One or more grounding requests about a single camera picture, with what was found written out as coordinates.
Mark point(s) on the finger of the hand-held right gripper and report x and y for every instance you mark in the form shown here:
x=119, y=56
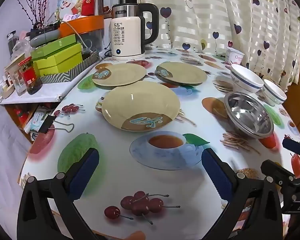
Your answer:
x=293, y=147
x=275, y=171

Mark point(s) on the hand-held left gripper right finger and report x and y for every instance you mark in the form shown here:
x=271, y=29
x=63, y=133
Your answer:
x=215, y=170

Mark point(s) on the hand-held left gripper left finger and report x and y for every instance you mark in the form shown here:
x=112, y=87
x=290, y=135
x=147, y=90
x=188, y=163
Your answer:
x=86, y=170

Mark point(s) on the stainless steel bowl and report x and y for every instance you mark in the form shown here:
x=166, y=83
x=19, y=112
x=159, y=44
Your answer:
x=250, y=115

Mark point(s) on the white bowl blue stripe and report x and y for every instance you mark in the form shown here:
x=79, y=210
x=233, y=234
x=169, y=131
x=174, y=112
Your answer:
x=245, y=76
x=272, y=90

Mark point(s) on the tan deep plate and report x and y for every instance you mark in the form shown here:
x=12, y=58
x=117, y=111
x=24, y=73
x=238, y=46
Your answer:
x=140, y=100

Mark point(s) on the food print tablecloth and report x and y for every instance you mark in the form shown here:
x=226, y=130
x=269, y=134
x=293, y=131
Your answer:
x=110, y=155

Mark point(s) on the black binder clip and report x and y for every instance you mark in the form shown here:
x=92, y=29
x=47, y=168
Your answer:
x=46, y=125

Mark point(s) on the white teal packet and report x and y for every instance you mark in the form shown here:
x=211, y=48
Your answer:
x=38, y=120

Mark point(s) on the red packaged item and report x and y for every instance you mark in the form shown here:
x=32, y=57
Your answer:
x=21, y=116

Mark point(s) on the white covered side shelf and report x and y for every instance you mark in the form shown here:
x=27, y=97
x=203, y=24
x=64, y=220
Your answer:
x=50, y=90

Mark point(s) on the zigzag patterned box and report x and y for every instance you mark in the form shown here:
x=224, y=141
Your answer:
x=65, y=77

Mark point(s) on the lime green box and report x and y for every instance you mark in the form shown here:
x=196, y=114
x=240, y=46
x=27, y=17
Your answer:
x=62, y=67
x=60, y=56

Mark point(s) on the white yogurt cup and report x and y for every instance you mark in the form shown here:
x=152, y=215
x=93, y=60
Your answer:
x=236, y=56

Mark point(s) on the red label jar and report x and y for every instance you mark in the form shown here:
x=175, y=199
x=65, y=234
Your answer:
x=30, y=76

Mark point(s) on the clear glass jar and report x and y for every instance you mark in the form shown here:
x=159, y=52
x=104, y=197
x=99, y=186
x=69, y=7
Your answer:
x=17, y=82

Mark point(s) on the small beige box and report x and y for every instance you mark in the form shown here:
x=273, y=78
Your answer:
x=7, y=88

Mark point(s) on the dark green box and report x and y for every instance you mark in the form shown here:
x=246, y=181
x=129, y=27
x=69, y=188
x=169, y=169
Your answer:
x=52, y=46

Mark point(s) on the white electric kettle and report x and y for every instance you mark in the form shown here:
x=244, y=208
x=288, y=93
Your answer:
x=125, y=37

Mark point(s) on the grey black handheld device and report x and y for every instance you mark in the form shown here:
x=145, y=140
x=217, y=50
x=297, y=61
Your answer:
x=45, y=38

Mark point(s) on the clear plastic bag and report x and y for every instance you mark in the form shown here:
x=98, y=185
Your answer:
x=21, y=46

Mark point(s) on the orange lidded clear container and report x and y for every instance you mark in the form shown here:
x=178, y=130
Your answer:
x=85, y=25

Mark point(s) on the dark spice jar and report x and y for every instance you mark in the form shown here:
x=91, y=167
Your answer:
x=12, y=43

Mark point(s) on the pink white packet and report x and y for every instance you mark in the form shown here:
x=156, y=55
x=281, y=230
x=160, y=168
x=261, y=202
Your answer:
x=73, y=17

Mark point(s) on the purple bud branches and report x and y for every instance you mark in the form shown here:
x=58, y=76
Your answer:
x=38, y=21

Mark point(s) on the cream heart print curtain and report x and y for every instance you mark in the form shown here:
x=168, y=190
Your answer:
x=215, y=10

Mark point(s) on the red cartoon snack bag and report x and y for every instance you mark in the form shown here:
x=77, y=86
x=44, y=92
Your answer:
x=67, y=5

